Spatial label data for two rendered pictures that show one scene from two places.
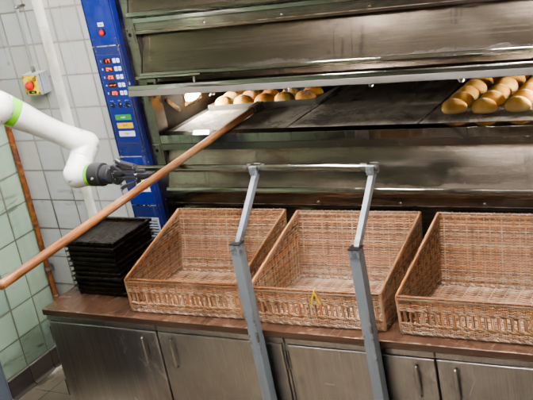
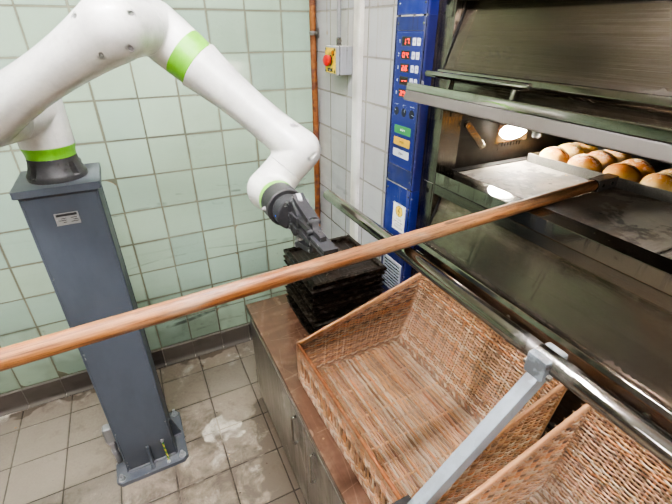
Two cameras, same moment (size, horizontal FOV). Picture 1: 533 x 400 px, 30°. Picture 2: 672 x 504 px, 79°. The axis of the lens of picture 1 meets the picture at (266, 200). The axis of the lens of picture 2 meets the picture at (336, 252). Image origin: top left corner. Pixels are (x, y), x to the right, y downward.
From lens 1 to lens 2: 3.11 m
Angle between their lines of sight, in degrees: 29
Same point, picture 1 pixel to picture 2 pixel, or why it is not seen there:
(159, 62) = (474, 56)
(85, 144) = (289, 148)
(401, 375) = not seen: outside the picture
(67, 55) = (373, 29)
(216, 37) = (601, 18)
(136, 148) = (404, 176)
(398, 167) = not seen: outside the picture
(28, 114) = (204, 69)
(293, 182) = (614, 358)
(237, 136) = (546, 226)
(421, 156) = not seen: outside the picture
